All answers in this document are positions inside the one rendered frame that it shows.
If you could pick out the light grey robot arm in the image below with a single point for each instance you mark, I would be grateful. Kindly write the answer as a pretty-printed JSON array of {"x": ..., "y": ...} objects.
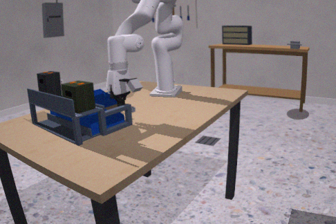
[{"x": 124, "y": 42}]

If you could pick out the black case with orange latches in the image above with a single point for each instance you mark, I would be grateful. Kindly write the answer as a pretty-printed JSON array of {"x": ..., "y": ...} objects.
[{"x": 49, "y": 82}]

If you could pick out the dark grey shelf rack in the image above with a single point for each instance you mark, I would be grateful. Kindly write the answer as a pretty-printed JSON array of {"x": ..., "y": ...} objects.
[{"x": 64, "y": 106}]

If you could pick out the dark green case with orange latches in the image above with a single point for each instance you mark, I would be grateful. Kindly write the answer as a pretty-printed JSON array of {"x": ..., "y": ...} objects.
[{"x": 81, "y": 93}]

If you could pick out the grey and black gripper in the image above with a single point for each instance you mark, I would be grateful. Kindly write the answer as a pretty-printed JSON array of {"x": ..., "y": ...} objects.
[{"x": 119, "y": 90}]

